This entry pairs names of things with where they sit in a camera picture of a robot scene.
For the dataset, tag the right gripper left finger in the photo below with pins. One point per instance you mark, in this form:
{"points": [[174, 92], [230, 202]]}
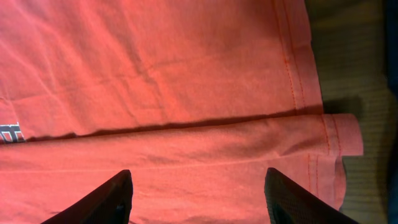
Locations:
{"points": [[110, 203]]}

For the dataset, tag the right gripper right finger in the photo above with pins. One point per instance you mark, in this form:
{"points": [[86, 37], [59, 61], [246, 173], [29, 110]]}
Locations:
{"points": [[289, 203]]}

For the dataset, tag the red printed t-shirt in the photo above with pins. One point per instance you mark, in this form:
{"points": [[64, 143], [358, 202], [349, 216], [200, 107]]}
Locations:
{"points": [[196, 98]]}

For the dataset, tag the navy blue garment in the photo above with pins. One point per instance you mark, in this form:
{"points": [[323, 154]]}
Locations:
{"points": [[390, 12]]}

